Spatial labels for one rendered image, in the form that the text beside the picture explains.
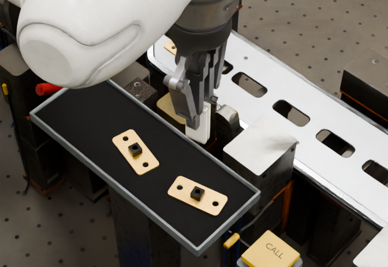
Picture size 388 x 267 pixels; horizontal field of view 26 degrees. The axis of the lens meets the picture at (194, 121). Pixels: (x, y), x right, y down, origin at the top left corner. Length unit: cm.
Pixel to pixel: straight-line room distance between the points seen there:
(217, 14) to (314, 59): 118
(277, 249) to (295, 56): 94
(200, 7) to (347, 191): 65
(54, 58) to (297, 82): 93
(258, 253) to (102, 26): 56
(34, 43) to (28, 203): 111
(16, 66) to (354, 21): 97
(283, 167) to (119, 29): 72
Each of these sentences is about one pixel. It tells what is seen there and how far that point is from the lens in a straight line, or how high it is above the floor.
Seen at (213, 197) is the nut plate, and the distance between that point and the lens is 124.
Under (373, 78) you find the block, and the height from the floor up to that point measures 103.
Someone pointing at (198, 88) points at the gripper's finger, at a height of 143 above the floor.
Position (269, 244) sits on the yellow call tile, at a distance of 121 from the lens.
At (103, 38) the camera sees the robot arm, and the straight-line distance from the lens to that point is 72.
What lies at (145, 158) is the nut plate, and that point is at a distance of 129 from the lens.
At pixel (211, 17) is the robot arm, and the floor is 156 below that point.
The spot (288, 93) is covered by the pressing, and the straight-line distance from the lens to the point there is 159.
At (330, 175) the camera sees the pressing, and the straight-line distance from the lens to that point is 148.
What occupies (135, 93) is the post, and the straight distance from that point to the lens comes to 145.
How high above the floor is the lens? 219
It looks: 51 degrees down
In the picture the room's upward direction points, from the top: straight up
